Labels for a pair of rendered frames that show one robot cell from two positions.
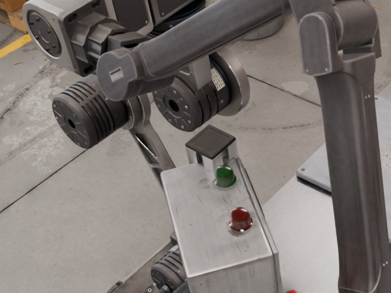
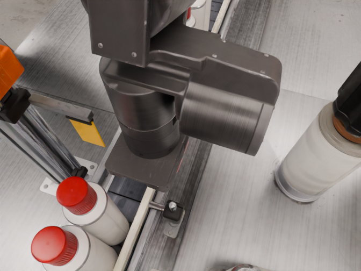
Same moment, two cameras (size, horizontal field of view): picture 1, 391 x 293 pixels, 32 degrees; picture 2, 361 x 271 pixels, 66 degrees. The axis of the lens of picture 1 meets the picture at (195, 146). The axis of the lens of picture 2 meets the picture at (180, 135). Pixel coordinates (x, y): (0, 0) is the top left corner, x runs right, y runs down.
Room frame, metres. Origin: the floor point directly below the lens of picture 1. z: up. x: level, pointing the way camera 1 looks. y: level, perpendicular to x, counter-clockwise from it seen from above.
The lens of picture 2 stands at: (0.32, -0.10, 1.36)
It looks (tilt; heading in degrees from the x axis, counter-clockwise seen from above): 61 degrees down; 328
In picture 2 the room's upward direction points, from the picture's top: straight up
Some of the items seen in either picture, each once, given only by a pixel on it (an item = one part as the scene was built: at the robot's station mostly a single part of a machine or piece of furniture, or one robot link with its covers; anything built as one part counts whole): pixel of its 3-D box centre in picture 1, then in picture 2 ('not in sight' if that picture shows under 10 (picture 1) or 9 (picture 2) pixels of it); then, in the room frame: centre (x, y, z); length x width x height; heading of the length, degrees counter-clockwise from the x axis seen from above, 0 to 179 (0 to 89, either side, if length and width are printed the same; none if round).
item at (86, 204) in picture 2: not in sight; (98, 214); (0.46, -0.06, 0.98); 0.05 x 0.05 x 0.20
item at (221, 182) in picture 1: (224, 175); not in sight; (0.56, -0.03, 1.49); 0.03 x 0.03 x 0.02
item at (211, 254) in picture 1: (225, 261); not in sight; (0.53, -0.01, 1.38); 0.17 x 0.10 x 0.19; 4
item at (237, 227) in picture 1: (240, 218); not in sight; (0.49, -0.03, 1.49); 0.03 x 0.03 x 0.02
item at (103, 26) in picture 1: (101, 41); not in sight; (0.97, 0.12, 1.45); 0.09 x 0.08 x 0.12; 128
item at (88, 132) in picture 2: not in sight; (86, 130); (0.51, -0.10, 1.09); 0.03 x 0.01 x 0.06; 39
